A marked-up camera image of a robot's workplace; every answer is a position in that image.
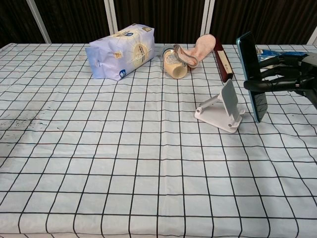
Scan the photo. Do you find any black smartphone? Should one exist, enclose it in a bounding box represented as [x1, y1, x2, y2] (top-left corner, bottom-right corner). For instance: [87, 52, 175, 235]
[235, 31, 268, 123]

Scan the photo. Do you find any dark red long box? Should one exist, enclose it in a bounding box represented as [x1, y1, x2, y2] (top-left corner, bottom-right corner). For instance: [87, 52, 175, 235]
[213, 37, 235, 83]

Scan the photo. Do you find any white black-grid tablecloth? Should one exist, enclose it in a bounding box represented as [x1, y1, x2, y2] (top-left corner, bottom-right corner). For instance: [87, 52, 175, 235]
[0, 42, 317, 238]

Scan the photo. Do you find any blue cookie pack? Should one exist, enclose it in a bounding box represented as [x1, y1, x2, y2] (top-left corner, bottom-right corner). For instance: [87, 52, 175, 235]
[256, 48, 310, 63]

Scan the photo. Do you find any dark ribbed curtain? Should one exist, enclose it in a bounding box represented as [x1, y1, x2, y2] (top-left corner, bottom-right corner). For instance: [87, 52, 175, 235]
[0, 0, 317, 49]

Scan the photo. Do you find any white folding phone stand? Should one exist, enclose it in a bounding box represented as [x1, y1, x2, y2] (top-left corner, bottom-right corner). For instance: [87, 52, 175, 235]
[194, 78, 246, 135]

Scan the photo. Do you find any blue white paper bag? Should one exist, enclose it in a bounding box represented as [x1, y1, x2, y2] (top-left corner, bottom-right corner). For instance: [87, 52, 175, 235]
[85, 23, 156, 81]

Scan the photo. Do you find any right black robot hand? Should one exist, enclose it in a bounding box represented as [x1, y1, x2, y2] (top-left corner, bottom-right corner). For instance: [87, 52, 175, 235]
[243, 51, 317, 110]

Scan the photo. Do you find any cream glass jar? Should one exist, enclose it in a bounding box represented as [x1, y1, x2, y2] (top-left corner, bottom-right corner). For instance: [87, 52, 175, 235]
[162, 46, 189, 80]

